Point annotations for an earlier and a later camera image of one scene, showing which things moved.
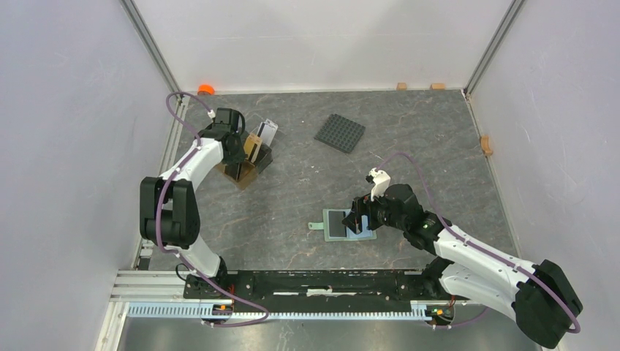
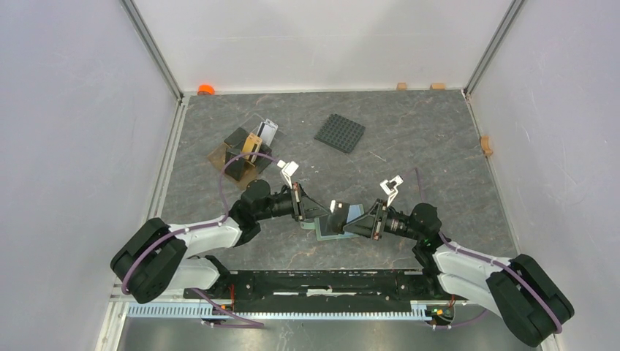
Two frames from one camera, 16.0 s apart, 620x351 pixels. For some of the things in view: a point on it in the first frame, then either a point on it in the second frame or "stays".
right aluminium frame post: (514, 7) stays
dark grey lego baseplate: (341, 132) stays
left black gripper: (240, 156) -> (307, 208)
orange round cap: (205, 89) stays
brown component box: (251, 147) stays
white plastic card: (234, 170) -> (338, 216)
